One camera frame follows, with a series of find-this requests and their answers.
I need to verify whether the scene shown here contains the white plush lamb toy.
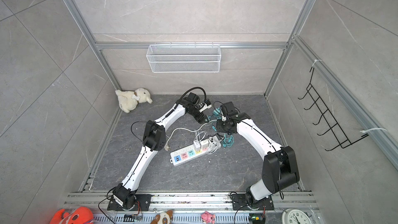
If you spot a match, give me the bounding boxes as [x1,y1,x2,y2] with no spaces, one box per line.
[115,88,153,113]

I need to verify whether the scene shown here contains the white alarm clock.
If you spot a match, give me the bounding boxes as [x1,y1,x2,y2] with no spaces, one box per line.
[282,208,313,224]

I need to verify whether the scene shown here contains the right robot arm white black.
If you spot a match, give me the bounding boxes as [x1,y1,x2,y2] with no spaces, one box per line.
[216,102,300,207]

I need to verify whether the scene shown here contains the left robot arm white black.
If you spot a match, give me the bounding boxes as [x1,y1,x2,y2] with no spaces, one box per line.
[109,87,211,211]

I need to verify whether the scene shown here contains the black wire hook rack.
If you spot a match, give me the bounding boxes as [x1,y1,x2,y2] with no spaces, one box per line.
[297,67,369,152]

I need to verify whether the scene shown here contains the white black-cabled plug adapter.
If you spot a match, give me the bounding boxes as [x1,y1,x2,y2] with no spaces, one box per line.
[208,133,224,144]

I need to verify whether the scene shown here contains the teal cable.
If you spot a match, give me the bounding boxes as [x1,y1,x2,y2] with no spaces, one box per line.
[206,107,234,148]

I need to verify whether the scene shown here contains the white charger with cable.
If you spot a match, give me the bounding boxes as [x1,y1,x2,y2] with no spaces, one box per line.
[193,130,206,152]
[200,139,221,155]

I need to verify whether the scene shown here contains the white power strip cord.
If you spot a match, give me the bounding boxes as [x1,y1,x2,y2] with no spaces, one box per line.
[164,119,215,152]

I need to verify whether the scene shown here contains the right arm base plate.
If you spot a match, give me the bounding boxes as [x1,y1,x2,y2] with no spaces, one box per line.
[229,192,275,211]

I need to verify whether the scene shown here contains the pink plush toy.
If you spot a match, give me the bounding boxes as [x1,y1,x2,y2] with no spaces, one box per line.
[201,211,216,224]

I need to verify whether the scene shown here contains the brown white plush dog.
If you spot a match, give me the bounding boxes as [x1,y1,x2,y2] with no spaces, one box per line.
[150,209,173,224]

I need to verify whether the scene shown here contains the red plush toy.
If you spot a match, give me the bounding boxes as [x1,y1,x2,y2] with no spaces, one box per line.
[50,206,94,224]

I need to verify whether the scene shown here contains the white wire mesh basket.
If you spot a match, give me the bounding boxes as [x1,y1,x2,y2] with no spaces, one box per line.
[146,44,222,73]

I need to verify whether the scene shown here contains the teal charger adapter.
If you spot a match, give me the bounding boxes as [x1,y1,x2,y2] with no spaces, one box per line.
[212,108,222,117]

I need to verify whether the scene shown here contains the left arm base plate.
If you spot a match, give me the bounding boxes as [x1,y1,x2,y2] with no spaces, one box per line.
[107,194,152,211]

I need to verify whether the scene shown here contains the white power strip colourful sockets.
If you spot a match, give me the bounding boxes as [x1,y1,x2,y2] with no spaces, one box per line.
[170,144,207,167]

